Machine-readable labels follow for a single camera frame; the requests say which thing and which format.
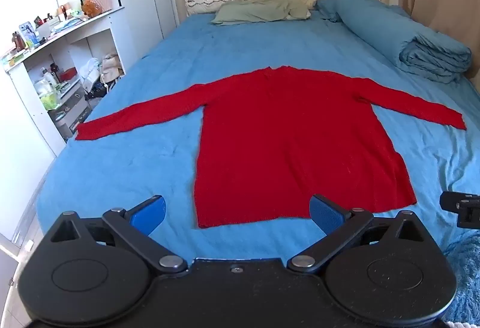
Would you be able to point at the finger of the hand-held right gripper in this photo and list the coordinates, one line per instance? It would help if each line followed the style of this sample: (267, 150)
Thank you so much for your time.
(465, 209)

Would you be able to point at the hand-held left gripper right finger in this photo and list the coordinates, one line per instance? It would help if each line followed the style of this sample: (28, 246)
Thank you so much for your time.
(326, 213)

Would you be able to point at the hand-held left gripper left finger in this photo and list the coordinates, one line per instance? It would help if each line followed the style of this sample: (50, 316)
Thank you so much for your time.
(148, 215)

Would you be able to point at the red knit sweater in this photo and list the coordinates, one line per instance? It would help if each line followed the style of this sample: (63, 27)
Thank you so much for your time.
(285, 132)

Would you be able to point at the blue shaggy rug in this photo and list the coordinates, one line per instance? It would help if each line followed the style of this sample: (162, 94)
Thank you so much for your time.
(465, 275)

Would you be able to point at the green packet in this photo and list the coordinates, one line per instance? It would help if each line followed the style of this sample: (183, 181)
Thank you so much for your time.
(48, 101)

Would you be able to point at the white plastic bag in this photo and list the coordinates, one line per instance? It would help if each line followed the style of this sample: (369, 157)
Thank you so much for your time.
(90, 72)

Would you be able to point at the red box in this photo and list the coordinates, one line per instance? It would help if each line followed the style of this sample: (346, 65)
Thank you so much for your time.
(68, 74)

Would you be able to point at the white plastic bottle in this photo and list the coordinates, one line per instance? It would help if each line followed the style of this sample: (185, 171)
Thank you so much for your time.
(49, 78)

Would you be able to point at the rolled blue duvet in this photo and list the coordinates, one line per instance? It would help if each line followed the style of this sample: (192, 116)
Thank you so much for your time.
(408, 39)

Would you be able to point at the white shelf unit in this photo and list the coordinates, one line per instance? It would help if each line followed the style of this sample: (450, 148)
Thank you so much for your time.
(33, 61)

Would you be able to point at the green pillow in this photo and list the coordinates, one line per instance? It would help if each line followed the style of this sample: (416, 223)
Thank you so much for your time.
(258, 10)

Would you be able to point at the orange plush toy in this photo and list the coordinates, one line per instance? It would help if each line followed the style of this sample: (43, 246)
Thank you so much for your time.
(90, 8)

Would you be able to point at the brown bottle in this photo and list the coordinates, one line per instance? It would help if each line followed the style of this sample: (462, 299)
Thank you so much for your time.
(18, 40)

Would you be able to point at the pink basket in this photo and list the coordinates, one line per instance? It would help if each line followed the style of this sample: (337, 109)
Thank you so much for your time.
(102, 1)

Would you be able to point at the blue and white box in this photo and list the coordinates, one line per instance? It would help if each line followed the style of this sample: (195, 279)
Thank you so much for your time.
(28, 32)

